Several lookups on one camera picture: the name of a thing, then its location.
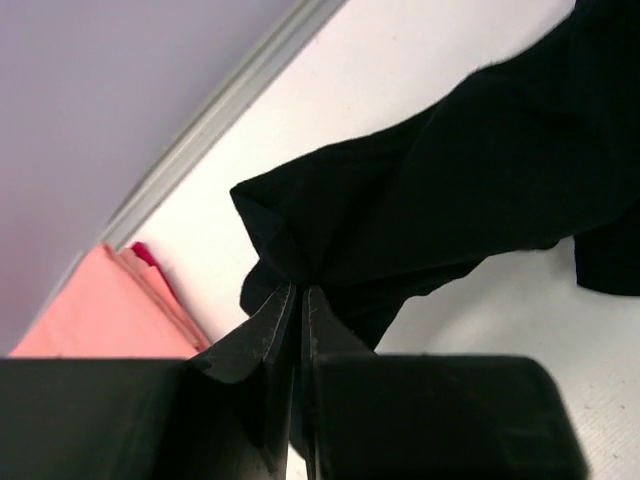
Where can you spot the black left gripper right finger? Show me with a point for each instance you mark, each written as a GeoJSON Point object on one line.
{"type": "Point", "coordinates": [371, 416]}

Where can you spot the folded red t-shirt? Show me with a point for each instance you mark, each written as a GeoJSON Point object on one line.
{"type": "Point", "coordinates": [145, 257]}

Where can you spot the folded pink t-shirt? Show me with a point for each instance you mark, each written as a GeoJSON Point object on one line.
{"type": "Point", "coordinates": [114, 307]}

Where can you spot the black t-shirt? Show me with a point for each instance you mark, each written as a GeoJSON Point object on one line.
{"type": "Point", "coordinates": [518, 156]}

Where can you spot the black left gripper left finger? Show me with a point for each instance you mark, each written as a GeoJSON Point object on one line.
{"type": "Point", "coordinates": [223, 414]}

